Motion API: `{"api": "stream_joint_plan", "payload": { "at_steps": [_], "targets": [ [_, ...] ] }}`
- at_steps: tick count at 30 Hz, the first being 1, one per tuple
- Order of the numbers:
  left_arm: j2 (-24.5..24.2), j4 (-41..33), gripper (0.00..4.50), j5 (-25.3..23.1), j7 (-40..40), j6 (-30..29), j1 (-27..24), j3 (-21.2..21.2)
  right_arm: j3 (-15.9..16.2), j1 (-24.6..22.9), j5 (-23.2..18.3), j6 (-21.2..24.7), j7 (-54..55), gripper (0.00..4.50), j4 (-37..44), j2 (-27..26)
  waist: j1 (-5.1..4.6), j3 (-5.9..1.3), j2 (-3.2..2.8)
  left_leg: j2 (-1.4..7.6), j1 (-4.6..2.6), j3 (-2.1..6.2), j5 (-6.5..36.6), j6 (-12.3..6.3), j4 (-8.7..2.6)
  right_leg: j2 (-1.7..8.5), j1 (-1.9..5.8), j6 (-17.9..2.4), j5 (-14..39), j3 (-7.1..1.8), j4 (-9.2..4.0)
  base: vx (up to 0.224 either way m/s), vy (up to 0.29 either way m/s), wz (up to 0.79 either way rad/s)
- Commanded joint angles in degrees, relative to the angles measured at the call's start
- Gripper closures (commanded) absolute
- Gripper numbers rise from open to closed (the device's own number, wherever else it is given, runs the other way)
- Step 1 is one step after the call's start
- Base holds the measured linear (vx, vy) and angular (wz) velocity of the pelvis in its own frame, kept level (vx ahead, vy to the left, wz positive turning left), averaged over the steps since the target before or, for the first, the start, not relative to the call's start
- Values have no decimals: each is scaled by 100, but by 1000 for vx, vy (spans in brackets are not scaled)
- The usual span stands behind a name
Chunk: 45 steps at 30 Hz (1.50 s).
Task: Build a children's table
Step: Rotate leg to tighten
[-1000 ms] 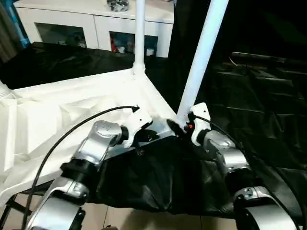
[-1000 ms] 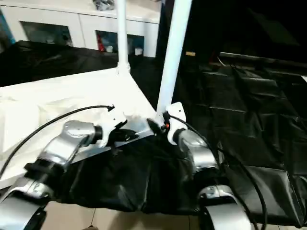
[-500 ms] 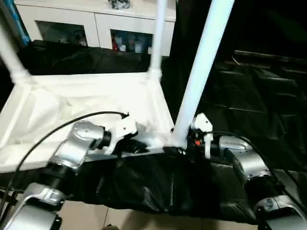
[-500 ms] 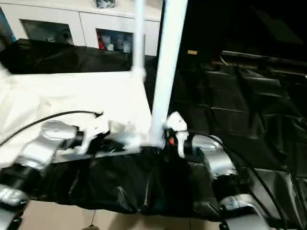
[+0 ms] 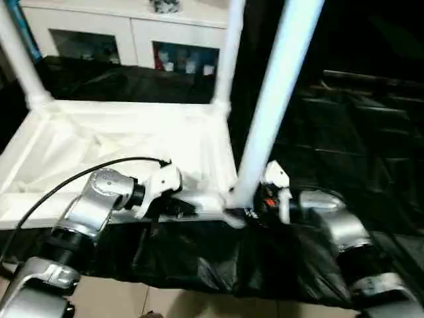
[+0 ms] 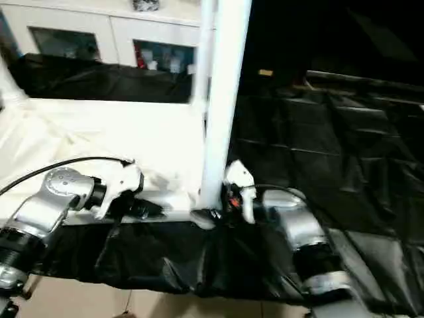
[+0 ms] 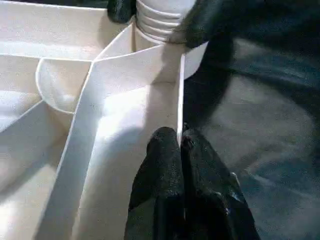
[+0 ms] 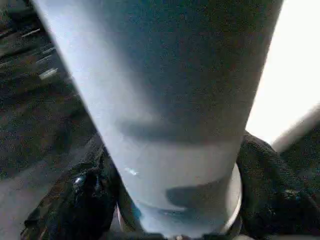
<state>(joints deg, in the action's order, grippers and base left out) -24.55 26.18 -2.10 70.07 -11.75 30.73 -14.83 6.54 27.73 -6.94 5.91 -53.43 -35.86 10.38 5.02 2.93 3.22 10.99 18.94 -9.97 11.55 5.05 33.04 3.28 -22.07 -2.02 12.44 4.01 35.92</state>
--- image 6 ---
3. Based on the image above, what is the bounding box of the dark metal stand frame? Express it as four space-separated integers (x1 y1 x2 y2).
19 274 43 299

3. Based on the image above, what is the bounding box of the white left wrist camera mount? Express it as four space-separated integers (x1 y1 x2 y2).
93 161 146 220

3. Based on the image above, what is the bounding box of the white plastic table top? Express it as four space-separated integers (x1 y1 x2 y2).
0 94 227 230

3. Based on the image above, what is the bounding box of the red bottle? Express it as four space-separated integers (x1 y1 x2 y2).
135 44 146 70

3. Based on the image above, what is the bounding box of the black work mat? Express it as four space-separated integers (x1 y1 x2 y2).
0 52 424 316

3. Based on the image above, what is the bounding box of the white plastic table leg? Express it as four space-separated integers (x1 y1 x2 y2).
198 0 253 210
191 0 217 107
0 52 28 104

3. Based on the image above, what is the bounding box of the dark low shelf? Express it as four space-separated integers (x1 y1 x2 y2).
305 70 424 91

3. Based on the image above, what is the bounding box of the white glass-door cabinet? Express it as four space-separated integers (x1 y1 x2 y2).
0 0 203 73

